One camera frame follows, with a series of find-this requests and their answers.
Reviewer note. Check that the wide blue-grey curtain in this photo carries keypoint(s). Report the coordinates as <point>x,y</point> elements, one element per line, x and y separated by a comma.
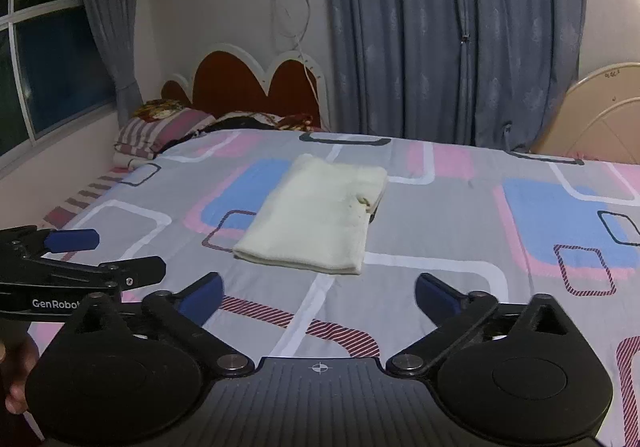
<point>410,37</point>

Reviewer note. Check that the pink striped mattress sheet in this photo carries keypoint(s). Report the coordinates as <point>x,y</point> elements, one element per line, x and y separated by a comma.
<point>80,197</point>

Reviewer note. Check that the dark floral blanket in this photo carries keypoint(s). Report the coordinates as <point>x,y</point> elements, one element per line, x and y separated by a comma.
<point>250,121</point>

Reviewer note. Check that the cream round folding table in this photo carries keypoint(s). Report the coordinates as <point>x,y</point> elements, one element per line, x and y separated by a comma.
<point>595,117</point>

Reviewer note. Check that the person's left hand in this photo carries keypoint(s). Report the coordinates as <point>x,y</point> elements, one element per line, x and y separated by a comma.
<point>20,377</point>

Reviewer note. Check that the red headboard with white trim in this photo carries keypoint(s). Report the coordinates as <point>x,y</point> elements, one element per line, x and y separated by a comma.
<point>225,82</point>

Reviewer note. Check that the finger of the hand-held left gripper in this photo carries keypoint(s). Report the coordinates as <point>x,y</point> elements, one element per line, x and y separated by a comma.
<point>72,240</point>
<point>142,269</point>

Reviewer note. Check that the floral patterned cloth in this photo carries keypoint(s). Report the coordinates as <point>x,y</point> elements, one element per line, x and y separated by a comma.
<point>160,109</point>

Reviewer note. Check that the pink striped pillow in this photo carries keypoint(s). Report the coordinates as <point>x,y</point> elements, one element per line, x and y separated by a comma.
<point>160,132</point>

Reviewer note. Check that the narrow blue-grey window curtain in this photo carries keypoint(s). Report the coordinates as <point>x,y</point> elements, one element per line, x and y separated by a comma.
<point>112,12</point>

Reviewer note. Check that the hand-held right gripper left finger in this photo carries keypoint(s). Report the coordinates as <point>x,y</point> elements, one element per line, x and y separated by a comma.
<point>202,294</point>

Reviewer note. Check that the window with white frame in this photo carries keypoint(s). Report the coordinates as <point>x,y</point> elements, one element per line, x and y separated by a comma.
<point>55,62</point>

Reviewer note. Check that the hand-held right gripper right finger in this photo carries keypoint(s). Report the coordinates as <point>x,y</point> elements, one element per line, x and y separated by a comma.
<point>437,294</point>

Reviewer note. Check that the patterned grey pink bedsheet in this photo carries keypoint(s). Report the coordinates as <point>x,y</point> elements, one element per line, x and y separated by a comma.
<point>450,237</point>

